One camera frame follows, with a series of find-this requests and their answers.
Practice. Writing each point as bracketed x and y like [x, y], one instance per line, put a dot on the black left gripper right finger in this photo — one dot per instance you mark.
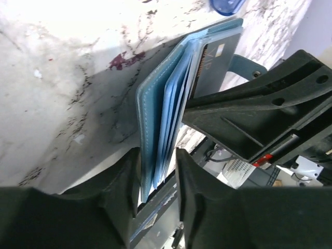
[216, 215]

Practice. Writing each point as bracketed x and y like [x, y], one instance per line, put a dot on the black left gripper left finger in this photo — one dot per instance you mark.
[97, 213]

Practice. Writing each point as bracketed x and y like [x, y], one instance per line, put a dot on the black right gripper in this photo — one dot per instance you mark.
[282, 118]

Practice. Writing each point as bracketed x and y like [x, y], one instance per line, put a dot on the blue leather card holder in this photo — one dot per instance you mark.
[161, 99]

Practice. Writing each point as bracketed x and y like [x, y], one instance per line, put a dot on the blue transparent handle screwdriver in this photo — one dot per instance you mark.
[227, 7]

